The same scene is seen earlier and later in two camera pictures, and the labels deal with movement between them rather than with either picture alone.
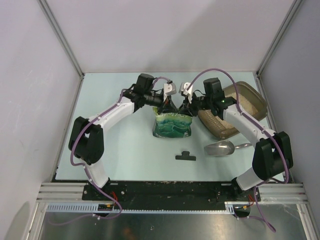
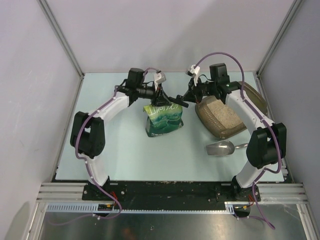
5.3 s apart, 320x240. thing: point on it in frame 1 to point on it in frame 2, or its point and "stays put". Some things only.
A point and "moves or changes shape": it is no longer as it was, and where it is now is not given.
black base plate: (212, 191) stays put
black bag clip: (185, 156) to (178, 100)
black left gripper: (165, 107) to (158, 97)
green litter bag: (172, 125) moves or changes shape
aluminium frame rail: (62, 192) stays put
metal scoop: (222, 148) stays put
